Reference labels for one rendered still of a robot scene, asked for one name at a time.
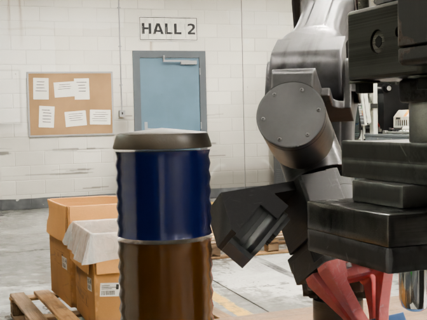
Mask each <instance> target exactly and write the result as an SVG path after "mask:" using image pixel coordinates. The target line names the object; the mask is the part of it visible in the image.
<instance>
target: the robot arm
mask: <svg viewBox="0 0 427 320"><path fill-rule="evenodd" d="M356 10H358V0H292V14H293V22H294V29H293V31H292V32H290V33H288V34H287V35H286V36H284V37H283V39H278V40H277V42H276V44H275V46H274V48H273V50H272V52H271V57H270V62H268V63H267V66H266V84H265V95H264V97H263V98H262V100H261V101H260V103H259V106H258V108H257V114H256V120H257V126H258V129H259V131H260V133H261V135H262V136H263V138H264V139H265V141H266V143H267V145H268V147H269V148H270V150H271V152H272V153H273V155H274V157H275V158H276V159H277V160H278V161H279V162H280V166H281V169H282V172H283V175H284V177H285V181H286V182H283V183H276V184H271V185H263V186H259V187H251V188H247V189H240V190H232V191H227V192H221V193H220V194H219V195H218V197H217V199H216V200H215V201H214V202H213V204H212V206H211V209H210V214H211V216H212V221H211V228H212V231H213V235H214V238H215V242H216V245H217V247H218V248H219V249H220V250H221V251H223V252H224V253H225V254H226V255H227V256H228V257H229V258H231V259H232V260H233V261H234V262H236V263H237V264H238V265H239V266H240V267H241V268H244V266H246V264H247V263H249V261H251V259H252V258H253V257H254V256H255V255H256V254H257V253H258V252H259V251H260V250H261V248H262V247H263V246H264V245H266V246H268V245H269V244H270V243H271V241H273V239H274V238H275V237H276V236H277V235H278V234H279V233H280V232H281V231H282V233H283V236H284V239H285V243H286V245H287V249H288V252H289V255H292V256H291V257H290V258H289V259H288V264H289V267H290V270H291V273H292V274H293V276H294V279H295V283H296V285H302V296H303V297H309V298H312V299H313V320H369V319H376V320H388V319H389V306H390V295H391V285H392V280H393V274H387V273H384V272H380V271H378V270H374V269H370V268H367V267H363V266H361V265H357V264H354V263H350V262H346V261H344V260H340V259H336V258H333V257H329V256H326V255H322V254H319V253H316V252H313V251H309V250H308V229H309V228H308V201H315V200H325V199H343V198H352V197H353V184H352V181H353V180H354V179H355V178H351V177H344V176H342V145H341V142H342V141H343V140H355V120H356V112H357V108H358V104H359V103H361V93H356V88H355V84H349V83H348V82H350V80H349V78H348V13H349V12H352V11H356ZM364 298H366V300H367V306H368V310H369V319H368V317H367V316H366V314H365V313H364V311H363V299H364Z"/></svg>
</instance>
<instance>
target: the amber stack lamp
mask: <svg viewBox="0 0 427 320"><path fill-rule="evenodd" d="M117 240H118V244H119V248H118V257H119V264H118V269H119V273H120V275H119V280H118V282H119V286H120V291H119V298H120V301H121V303H120V306H119V311H120V313H121V318H120V320H214V315H213V312H212V311H213V308H214V303H213V300H212V296H213V293H214V290H213V288H212V281H213V278H214V277H213V275H212V266H213V262H212V258H211V256H212V251H213V249H212V245H211V241H212V235H211V234H210V235H207V236H203V237H197V238H192V239H180V240H170V241H140V240H131V239H123V238H120V237H119V238H117Z"/></svg>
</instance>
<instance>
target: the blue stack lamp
mask: <svg viewBox="0 0 427 320"><path fill-rule="evenodd" d="M114 152H115V155H116V163H115V167H116V171H117V173H116V179H115V180H116V184H117V189H116V197H117V199H118V202H117V205H116V209H117V212H118V217H117V225H118V233H117V236H118V237H120V238H123V239H131V240H140V241H170V240H180V239H192V238H197V237H203V236H207V235H210V234H211V233H212V229H211V226H210V224H211V221H212V216H211V214H210V209H211V206H212V204H211V201H210V194H211V188H210V179H211V175H210V171H209V168H210V163H211V162H210V158H209V153H210V149H208V148H198V149H170V150H116V151H114Z"/></svg>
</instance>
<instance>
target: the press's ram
mask: <svg viewBox="0 0 427 320"><path fill-rule="evenodd" d="M399 100H400V102H402V103H409V139H403V140H370V141H367V140H343V141H342V142H341V145H342V176H344V177H351V178H362V179H363V180H353V181H352V184H353V197H352V198H343V199H325V200H315V201H308V228H309V229H308V250H309V251H313V252H316V253H319V254H322V255H326V256H329V257H333V258H336V259H340V260H344V261H346V262H350V263H354V264H357V265H361V266H363V267H367V268H370V269H374V270H378V271H380V272H384V273H387V274H396V273H398V285H399V300H400V303H401V306H402V307H403V308H405V309H407V310H409V311H411V312H421V311H423V310H424V309H427V90H417V89H416V79H403V80H401V81H400V83H399Z"/></svg>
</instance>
